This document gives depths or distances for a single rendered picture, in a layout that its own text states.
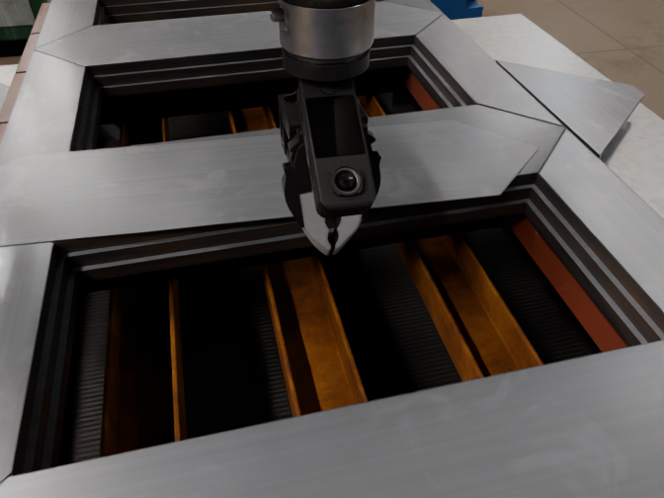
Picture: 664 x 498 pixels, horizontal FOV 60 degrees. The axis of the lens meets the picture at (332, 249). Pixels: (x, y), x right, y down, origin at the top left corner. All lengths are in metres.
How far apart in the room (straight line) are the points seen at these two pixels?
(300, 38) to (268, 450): 0.31
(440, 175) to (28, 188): 0.49
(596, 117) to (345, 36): 0.69
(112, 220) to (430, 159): 0.39
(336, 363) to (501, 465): 0.32
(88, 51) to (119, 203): 0.45
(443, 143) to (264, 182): 0.24
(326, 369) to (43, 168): 0.43
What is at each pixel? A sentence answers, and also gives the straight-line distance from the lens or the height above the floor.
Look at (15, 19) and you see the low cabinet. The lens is 3.48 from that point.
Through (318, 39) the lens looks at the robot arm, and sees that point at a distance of 0.46.
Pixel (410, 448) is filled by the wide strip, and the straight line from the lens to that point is 0.46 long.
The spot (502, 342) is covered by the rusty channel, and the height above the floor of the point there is 0.68.
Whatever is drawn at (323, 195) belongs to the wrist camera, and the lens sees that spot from 0.44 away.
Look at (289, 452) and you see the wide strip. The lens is 0.46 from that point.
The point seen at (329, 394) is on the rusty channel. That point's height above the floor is 0.68.
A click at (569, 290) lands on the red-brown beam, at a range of 0.74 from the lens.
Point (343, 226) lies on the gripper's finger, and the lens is 0.57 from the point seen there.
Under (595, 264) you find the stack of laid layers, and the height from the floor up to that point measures 0.85.
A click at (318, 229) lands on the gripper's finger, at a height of 0.91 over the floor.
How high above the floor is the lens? 1.27
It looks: 42 degrees down
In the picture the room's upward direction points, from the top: straight up
